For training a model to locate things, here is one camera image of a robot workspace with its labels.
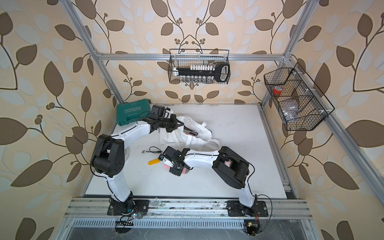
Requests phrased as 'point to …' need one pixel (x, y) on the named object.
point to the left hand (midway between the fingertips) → (182, 121)
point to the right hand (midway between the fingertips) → (176, 166)
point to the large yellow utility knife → (154, 161)
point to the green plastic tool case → (130, 112)
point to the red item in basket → (277, 89)
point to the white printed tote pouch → (187, 135)
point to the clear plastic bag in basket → (290, 108)
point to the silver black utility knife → (144, 151)
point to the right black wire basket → (301, 105)
